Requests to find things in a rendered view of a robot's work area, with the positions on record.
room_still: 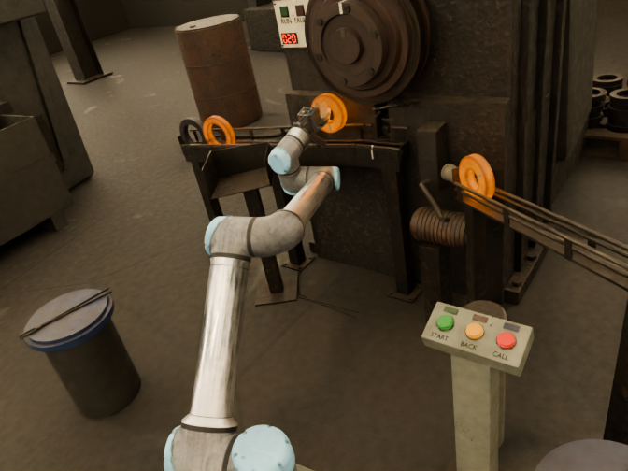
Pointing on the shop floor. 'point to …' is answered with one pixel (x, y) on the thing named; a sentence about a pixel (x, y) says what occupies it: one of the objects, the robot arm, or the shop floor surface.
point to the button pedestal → (477, 382)
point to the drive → (575, 88)
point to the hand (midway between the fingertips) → (327, 108)
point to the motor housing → (437, 252)
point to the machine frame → (524, 67)
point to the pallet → (603, 97)
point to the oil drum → (220, 69)
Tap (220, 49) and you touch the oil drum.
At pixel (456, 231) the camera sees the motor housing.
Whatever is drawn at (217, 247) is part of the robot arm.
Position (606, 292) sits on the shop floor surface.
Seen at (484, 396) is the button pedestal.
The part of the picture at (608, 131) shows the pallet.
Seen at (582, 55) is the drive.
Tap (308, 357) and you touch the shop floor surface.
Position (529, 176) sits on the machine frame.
